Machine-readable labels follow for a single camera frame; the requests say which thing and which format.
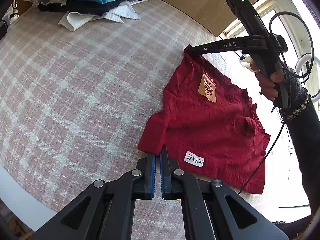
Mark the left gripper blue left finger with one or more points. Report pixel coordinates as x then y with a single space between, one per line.
104 210

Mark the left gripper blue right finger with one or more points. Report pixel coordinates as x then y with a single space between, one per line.
211 209

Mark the dark red shirt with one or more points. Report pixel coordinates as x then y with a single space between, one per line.
210 126

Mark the black sleeved right forearm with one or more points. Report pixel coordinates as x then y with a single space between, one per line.
303 124

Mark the person's right hand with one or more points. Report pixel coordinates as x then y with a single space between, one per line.
267 84

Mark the pink plaid table cloth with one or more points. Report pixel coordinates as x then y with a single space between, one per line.
74 104

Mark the black power adapter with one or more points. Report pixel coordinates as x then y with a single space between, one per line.
3 28

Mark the white ring light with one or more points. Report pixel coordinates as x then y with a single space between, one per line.
312 80

